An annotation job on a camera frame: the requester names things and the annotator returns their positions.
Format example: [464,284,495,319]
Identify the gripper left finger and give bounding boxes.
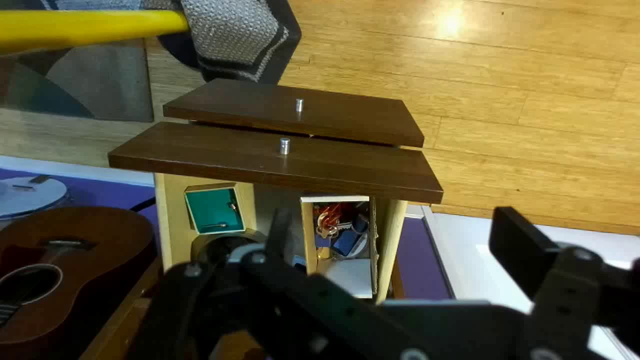
[127,206,402,360]

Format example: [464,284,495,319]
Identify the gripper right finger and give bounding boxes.
[488,206,640,360]

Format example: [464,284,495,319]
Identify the white box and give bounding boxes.
[320,256,374,300]

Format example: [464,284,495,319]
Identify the white shelf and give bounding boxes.
[422,205,640,360]

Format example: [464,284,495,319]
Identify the teal box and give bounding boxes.
[184,183,247,236]

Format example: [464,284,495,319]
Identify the wooden chest of drawers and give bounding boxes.
[107,78,444,306]

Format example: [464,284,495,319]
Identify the dark brown front drawer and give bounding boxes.
[163,78,425,149]
[107,121,444,306]

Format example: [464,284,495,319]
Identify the bunch of keys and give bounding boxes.
[313,202,354,239]

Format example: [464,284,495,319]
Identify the purple mat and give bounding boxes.
[0,167,455,301]

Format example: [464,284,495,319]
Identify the brown ukulele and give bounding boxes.
[0,206,164,360]

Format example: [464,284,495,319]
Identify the grey knit blanket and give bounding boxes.
[142,0,303,85]

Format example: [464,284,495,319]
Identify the white round disc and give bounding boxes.
[0,176,69,219]

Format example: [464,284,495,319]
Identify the patterned grey rug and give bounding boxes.
[0,38,155,124]

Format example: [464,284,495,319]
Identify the yellow pole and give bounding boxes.
[0,9,191,55]

